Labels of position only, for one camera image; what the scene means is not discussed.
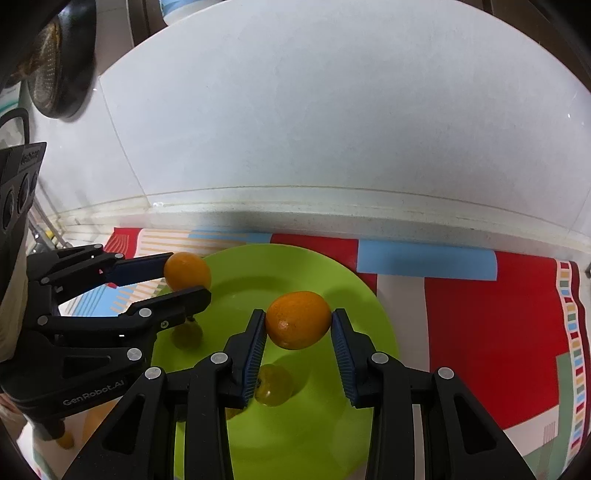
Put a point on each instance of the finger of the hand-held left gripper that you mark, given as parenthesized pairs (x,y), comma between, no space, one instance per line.
(138,270)
(184,300)

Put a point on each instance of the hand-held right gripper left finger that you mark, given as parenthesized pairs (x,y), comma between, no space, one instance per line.
(254,360)

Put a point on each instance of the black frying pan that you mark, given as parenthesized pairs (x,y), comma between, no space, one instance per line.
(60,60)

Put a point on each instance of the white blue pump bottle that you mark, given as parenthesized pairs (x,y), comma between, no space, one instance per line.
(184,9)

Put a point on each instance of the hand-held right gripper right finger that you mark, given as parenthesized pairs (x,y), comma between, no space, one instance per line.
(344,360)

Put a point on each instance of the colourful patterned tablecloth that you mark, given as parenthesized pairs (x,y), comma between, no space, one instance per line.
(485,332)

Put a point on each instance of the green plate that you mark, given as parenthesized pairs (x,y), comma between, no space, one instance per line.
(300,438)

